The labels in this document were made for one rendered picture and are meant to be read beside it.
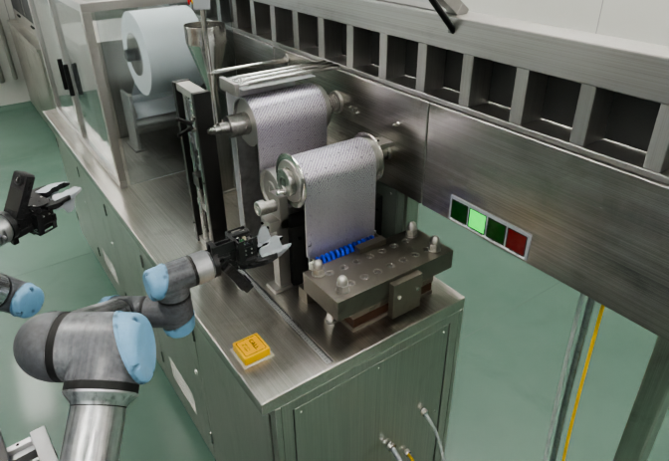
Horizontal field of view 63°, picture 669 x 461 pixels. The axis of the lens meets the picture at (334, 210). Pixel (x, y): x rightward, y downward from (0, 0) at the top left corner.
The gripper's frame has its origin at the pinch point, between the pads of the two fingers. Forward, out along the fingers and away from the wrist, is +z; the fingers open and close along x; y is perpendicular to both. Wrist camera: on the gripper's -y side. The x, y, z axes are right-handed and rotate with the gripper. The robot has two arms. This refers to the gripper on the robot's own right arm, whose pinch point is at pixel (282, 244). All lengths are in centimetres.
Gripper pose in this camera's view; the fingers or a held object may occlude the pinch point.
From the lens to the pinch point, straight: 143.3
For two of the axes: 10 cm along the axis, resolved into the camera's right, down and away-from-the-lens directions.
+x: -5.8, -3.7, 7.2
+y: -0.2, -8.8, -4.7
